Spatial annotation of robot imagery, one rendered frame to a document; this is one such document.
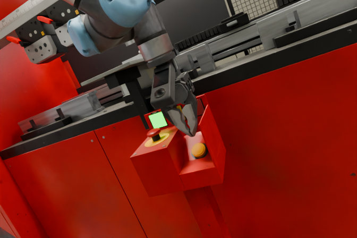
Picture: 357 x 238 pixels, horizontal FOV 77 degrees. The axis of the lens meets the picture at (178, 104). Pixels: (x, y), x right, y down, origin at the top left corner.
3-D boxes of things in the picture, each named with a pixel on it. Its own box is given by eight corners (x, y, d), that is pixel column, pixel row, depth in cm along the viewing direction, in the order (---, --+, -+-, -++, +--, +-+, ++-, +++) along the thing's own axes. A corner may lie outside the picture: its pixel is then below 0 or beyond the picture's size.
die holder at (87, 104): (26, 138, 118) (17, 122, 116) (36, 134, 123) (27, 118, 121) (97, 112, 99) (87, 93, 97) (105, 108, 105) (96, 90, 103)
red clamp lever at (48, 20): (35, 15, 87) (56, 22, 85) (44, 15, 90) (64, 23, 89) (35, 19, 87) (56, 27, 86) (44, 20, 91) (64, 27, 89)
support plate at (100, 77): (81, 86, 66) (80, 83, 66) (125, 71, 90) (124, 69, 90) (130, 65, 60) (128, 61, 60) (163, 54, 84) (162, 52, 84)
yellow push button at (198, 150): (194, 160, 59) (191, 157, 57) (194, 147, 61) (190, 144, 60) (208, 157, 57) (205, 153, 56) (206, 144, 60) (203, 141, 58)
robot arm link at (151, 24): (107, 3, 50) (138, -6, 54) (129, 50, 53) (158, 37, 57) (117, -12, 43) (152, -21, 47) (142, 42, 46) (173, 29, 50)
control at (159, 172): (148, 197, 58) (119, 136, 54) (166, 164, 72) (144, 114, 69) (223, 183, 51) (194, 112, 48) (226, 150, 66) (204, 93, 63)
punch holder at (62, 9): (63, 48, 92) (43, 9, 89) (77, 47, 100) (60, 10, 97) (90, 33, 87) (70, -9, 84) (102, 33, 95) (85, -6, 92)
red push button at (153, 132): (149, 147, 59) (143, 135, 58) (154, 140, 63) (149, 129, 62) (162, 143, 58) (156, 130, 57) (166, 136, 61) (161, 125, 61)
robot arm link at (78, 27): (67, 4, 36) (126, -12, 41) (62, 27, 45) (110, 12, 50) (92, 50, 37) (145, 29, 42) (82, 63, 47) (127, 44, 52)
